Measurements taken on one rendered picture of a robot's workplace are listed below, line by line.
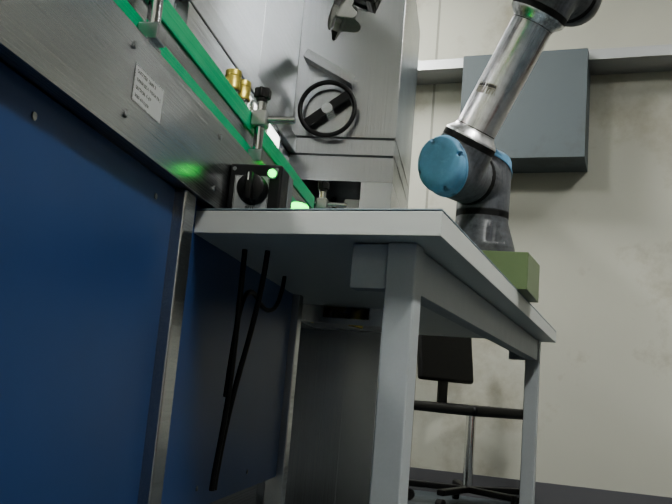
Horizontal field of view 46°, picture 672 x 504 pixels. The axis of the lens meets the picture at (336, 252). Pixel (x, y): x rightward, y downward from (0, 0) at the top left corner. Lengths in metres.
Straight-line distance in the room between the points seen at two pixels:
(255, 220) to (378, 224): 0.17
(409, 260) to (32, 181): 0.50
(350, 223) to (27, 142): 0.45
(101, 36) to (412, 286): 0.48
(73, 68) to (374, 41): 2.28
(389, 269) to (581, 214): 3.72
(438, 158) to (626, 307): 3.07
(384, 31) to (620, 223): 2.17
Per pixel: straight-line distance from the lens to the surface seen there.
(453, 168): 1.63
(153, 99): 0.93
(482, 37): 5.16
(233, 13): 2.25
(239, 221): 1.09
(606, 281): 4.64
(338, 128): 2.88
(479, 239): 1.73
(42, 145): 0.76
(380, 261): 1.05
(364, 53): 2.97
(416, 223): 1.00
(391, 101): 2.89
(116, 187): 0.89
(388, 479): 1.03
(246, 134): 1.35
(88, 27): 0.80
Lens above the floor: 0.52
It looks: 10 degrees up
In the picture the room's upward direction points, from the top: 5 degrees clockwise
